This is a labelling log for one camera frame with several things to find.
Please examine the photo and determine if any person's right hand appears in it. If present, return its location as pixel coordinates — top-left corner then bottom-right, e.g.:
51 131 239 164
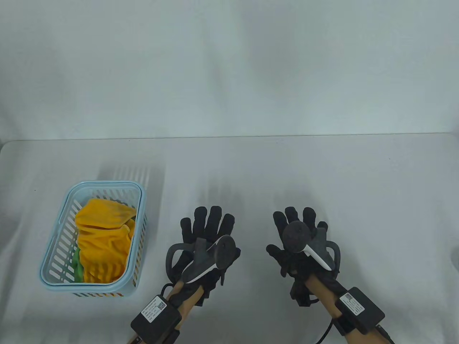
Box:
266 207 346 288

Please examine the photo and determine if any person's left hand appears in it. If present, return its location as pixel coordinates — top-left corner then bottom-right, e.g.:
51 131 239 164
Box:
166 206 241 288

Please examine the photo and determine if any yellow square towel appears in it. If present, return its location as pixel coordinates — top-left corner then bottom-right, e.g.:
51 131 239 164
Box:
75 198 137 267

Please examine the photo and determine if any green towel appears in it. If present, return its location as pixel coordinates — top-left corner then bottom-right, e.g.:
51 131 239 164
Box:
72 247 85 283

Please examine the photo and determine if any grey white tracker controller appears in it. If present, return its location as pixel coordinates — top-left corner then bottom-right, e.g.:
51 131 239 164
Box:
166 235 237 285
283 221 341 276

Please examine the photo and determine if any black wrist sensor box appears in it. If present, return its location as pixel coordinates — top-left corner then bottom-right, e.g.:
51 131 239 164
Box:
335 287 386 335
130 294 181 339

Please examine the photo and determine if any light blue plastic basket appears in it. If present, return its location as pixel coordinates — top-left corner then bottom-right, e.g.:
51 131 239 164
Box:
39 180 147 298

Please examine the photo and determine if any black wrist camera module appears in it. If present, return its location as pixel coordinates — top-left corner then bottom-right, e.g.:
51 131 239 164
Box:
290 281 318 307
195 285 213 306

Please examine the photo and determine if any black wrist strap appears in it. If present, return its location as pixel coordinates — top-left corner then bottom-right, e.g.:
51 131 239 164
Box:
332 315 359 336
158 328 180 344

